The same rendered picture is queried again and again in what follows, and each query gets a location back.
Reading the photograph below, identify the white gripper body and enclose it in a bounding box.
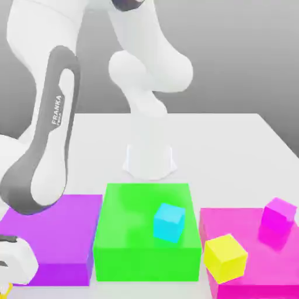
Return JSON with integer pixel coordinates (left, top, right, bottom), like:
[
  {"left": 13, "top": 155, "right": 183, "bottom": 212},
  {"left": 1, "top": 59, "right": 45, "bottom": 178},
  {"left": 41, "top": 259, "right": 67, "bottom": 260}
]
[{"left": 0, "top": 238, "right": 40, "bottom": 286}]

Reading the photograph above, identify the small cyan cube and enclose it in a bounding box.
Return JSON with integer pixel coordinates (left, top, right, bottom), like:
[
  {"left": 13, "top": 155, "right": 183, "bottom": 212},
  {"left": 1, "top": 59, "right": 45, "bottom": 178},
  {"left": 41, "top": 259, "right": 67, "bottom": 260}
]
[{"left": 152, "top": 202, "right": 187, "bottom": 244}]

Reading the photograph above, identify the small yellow cube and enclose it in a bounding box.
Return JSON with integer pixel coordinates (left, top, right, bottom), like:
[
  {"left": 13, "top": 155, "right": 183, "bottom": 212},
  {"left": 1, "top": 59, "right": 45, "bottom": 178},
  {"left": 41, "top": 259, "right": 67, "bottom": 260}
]
[{"left": 203, "top": 233, "right": 249, "bottom": 285}]

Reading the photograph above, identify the small magenta cube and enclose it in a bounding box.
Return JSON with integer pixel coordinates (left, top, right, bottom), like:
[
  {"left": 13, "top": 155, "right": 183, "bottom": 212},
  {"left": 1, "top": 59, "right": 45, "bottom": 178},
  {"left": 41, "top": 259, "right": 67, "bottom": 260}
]
[{"left": 258, "top": 197, "right": 298, "bottom": 249}]

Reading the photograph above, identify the large purple box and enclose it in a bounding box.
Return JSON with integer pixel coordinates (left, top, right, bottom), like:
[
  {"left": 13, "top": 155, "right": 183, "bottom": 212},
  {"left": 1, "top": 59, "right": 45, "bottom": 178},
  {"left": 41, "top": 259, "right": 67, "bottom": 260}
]
[{"left": 0, "top": 194, "right": 103, "bottom": 287}]

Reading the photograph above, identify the large green box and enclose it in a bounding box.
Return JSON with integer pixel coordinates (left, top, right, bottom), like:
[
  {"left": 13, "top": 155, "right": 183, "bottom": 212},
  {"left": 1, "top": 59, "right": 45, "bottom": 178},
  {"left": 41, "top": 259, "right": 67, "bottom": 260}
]
[{"left": 92, "top": 183, "right": 203, "bottom": 283}]

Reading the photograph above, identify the large pink box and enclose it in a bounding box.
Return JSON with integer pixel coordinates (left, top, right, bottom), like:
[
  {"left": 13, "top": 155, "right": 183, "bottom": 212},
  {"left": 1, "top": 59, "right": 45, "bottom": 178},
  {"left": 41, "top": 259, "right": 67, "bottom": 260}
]
[{"left": 199, "top": 207, "right": 299, "bottom": 299}]

